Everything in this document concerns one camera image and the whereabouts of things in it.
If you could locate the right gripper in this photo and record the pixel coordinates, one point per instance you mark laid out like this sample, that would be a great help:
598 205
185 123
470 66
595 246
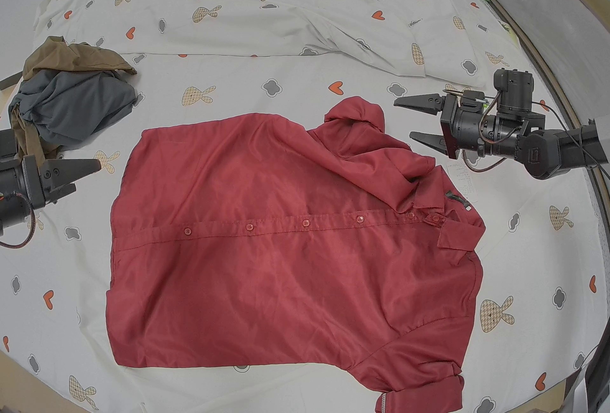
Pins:
464 130

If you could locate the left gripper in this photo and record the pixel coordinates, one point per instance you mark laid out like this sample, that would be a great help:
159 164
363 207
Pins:
19 192

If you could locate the red shirt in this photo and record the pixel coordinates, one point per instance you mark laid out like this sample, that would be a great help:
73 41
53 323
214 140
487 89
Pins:
286 258

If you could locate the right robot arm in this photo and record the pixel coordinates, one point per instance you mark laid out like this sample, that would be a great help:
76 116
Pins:
543 153

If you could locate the bed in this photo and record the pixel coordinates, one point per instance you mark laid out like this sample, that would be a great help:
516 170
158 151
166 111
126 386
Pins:
238 82

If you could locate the grey garment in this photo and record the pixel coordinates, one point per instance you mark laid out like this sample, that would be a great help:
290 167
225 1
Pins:
71 106

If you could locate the brown garment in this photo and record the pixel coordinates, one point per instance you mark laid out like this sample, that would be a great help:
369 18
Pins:
71 56

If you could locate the white printed quilt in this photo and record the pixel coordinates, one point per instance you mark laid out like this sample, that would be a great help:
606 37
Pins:
238 20

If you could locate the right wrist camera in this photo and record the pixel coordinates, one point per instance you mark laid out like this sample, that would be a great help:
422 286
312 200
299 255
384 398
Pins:
472 99

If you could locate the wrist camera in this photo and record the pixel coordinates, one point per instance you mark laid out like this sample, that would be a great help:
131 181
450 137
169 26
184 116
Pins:
472 99
8 145

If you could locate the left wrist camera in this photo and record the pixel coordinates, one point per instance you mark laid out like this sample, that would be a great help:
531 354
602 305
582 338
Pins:
8 145

